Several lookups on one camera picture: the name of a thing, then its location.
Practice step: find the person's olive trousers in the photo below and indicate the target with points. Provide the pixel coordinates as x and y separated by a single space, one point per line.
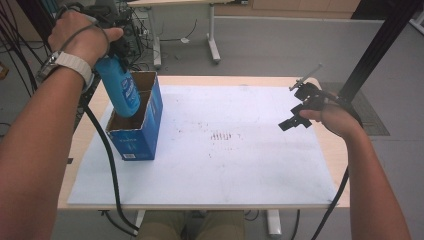
160 228

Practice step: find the person's left hand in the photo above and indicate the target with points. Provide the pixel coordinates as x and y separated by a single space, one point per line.
80 36

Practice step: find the blue bottle with white cap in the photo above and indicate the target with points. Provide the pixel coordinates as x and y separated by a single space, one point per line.
120 90

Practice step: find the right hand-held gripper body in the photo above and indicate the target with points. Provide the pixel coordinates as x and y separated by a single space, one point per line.
311 95

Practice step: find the black electronic equipment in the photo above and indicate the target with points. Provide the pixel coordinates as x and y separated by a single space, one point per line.
136 36

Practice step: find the light wooden table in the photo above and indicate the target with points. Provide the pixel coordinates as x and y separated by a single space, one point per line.
331 146

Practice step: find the wooden cabinet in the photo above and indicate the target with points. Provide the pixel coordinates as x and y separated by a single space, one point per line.
300 6

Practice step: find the person's right hand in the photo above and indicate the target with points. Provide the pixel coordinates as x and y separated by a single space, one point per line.
336 121

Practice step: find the desk with white legs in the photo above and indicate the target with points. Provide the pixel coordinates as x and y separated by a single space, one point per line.
213 40

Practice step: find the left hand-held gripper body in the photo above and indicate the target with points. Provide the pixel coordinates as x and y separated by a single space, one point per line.
115 18

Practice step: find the blue cardboard box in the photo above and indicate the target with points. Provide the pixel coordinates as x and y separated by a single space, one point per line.
140 143

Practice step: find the black metal stand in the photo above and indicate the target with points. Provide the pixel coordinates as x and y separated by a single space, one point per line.
383 36

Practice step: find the small white plug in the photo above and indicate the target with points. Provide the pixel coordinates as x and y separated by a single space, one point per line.
185 40

